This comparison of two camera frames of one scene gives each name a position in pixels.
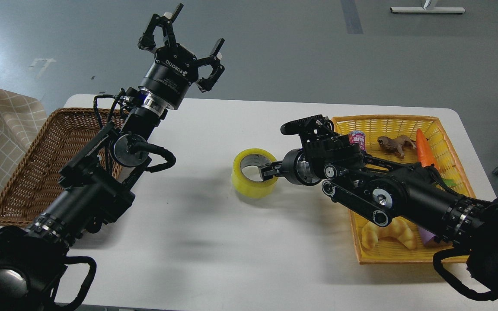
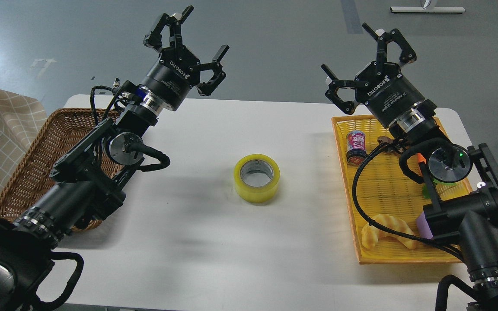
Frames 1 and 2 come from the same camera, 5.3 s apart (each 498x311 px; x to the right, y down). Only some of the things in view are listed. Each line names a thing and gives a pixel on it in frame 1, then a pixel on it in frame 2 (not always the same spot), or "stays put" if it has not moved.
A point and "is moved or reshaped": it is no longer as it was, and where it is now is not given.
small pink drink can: (358, 137) stays put
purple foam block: (426, 236) stays put
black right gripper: (296, 169) to (380, 86)
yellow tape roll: (246, 187) is moved or reshaped
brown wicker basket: (37, 178) stays put
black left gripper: (173, 70) stays put
